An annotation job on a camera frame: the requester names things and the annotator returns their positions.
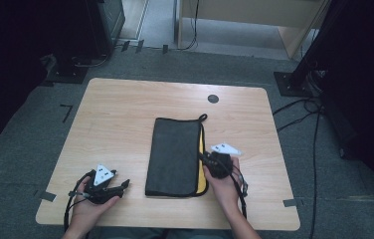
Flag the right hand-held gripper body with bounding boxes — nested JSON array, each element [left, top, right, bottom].
[[204, 142, 244, 180]]

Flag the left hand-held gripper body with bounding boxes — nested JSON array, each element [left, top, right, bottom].
[[83, 163, 123, 205]]

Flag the dark grey cloth bag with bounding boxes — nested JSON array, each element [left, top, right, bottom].
[[144, 113, 210, 199]]

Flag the person's left hand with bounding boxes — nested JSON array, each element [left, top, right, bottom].
[[67, 184, 121, 234]]

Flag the person's right hand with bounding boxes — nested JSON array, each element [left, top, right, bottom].
[[202, 157, 243, 217]]

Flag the grey tape strip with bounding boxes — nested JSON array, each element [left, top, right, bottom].
[[281, 197, 304, 209], [39, 190, 58, 203]]

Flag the black angled floor tape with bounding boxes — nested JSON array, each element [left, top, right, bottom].
[[59, 104, 75, 124]]

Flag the black metal stand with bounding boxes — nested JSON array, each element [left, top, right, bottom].
[[273, 0, 345, 99]]

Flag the light wooden desk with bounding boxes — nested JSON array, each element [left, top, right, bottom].
[[174, 0, 332, 62]]

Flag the dark curtain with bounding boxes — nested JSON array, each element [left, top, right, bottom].
[[0, 0, 92, 152], [318, 0, 374, 215]]

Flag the black cabinet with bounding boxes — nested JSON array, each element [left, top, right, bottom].
[[85, 0, 126, 58]]

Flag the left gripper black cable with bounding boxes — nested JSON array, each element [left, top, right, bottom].
[[63, 169, 94, 233]]

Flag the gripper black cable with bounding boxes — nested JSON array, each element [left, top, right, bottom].
[[227, 161, 251, 221], [63, 169, 94, 233]]

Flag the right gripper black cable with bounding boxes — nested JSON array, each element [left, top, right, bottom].
[[227, 161, 251, 221]]

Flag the looped black floor cables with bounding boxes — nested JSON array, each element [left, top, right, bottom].
[[272, 97, 322, 133]]

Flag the long black floor cable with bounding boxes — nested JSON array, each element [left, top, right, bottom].
[[308, 105, 324, 239]]

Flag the black stand base plate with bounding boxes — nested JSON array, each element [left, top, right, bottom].
[[43, 54, 91, 85]]

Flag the hanging black cable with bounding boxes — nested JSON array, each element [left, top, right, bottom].
[[177, 0, 200, 52]]

